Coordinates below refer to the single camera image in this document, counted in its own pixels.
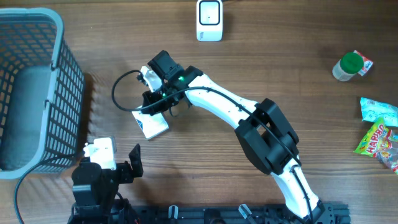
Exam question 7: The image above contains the grey plastic shopping basket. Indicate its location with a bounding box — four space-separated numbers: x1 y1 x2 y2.
1 7 85 180

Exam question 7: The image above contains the Haribo gummy candy bag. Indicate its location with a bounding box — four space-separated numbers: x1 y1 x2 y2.
354 117 397 174

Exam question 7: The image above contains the white blue cardboard box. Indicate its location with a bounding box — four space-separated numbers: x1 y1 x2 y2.
132 111 169 140

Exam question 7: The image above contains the light blue tissue pack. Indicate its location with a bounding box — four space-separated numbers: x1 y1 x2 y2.
360 98 397 127

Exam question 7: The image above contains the green lid white jar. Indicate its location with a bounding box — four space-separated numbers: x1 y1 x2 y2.
332 52 364 82

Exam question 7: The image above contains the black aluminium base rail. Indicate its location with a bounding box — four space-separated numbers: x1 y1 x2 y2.
134 203 351 224

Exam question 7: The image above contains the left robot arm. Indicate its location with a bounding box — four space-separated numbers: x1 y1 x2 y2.
68 144 144 224

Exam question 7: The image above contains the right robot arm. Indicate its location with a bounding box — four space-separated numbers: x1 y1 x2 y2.
137 50 325 223

